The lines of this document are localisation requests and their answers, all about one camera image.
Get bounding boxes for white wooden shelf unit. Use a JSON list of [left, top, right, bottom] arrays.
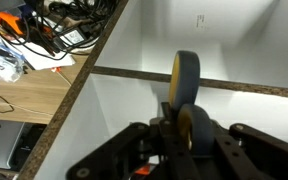
[[18, 0, 288, 180]]

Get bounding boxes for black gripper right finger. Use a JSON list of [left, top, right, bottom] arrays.
[[210, 122, 288, 180]]

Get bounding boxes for white papers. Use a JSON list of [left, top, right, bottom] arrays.
[[0, 36, 75, 82]]

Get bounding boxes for tangled black cables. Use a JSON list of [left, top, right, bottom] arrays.
[[0, 0, 118, 61]]

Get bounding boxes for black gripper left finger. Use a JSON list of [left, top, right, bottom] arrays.
[[66, 102, 201, 180]]

